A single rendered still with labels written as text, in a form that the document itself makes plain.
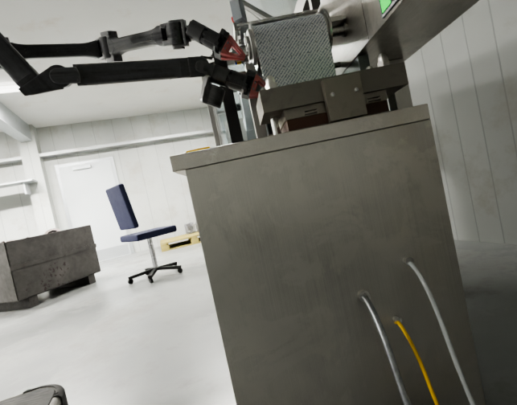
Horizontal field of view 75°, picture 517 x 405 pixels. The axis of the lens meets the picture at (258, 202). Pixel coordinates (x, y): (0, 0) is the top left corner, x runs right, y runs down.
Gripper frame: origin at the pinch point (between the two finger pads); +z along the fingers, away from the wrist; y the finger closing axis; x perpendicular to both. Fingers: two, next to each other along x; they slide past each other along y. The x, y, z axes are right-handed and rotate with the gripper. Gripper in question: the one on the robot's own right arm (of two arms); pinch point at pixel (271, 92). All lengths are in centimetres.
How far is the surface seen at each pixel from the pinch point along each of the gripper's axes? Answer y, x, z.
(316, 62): 0.3, 13.8, 10.8
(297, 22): -0.6, 24.4, 1.0
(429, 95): -173, 94, 129
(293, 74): 0.3, 7.7, 4.8
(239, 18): -58, 47, -26
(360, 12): 7.5, 29.1, 18.4
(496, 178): -131, 33, 177
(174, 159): 26.0, -30.9, -17.8
